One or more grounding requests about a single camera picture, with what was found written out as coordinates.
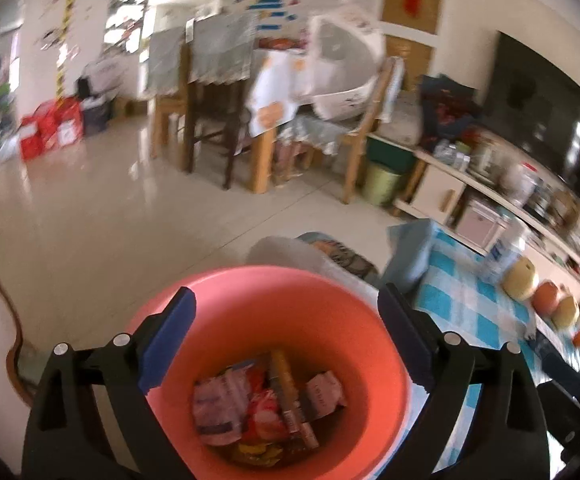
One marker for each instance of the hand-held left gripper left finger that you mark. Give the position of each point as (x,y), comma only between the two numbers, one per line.
(167,340)

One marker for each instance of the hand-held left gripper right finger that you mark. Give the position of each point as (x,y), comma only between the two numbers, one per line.
(405,330)

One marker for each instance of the white pink packet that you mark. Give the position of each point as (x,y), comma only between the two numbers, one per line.
(220,405)

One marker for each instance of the pink plastic bucket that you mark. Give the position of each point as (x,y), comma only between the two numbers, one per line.
(280,320)

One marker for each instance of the red white wrapper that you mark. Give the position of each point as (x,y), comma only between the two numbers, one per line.
(265,415)

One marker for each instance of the yellow stick packet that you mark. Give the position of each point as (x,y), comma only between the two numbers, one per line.
(285,385)

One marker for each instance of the blue checked tablecloth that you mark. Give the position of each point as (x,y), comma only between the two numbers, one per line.
(470,290)

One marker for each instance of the large yellow pear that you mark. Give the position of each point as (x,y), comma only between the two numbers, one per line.
(565,313)

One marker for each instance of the printed cushion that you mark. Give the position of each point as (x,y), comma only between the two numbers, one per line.
(345,257)

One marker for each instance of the red apple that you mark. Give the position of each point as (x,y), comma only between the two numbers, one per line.
(546,297)

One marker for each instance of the small yellow pear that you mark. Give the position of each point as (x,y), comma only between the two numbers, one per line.
(520,276)

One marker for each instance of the clear bottle blue label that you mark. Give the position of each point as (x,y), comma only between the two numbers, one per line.
(505,250)

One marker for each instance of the white storage box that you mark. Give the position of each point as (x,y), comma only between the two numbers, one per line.
(477,222)

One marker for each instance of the green waste bin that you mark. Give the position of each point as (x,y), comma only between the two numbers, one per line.
(381,185)

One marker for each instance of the white television cabinet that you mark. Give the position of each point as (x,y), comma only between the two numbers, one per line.
(470,195)

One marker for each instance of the light wooden chair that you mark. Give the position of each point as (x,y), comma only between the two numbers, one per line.
(370,125)

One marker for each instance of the dark clothing pile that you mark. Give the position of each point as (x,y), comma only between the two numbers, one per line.
(447,105)

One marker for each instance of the red cardboard boxes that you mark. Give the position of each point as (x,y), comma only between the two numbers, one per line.
(50,127)

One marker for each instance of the black television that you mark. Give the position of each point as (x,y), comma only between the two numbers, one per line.
(545,110)

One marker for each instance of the dining table white cloth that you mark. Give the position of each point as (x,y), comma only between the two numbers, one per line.
(275,95)

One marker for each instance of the chair with grey lace cover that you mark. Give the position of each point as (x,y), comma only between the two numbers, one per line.
(165,60)
(220,50)

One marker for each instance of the yellow giraffe height chart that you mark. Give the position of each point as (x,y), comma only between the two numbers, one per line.
(70,20)

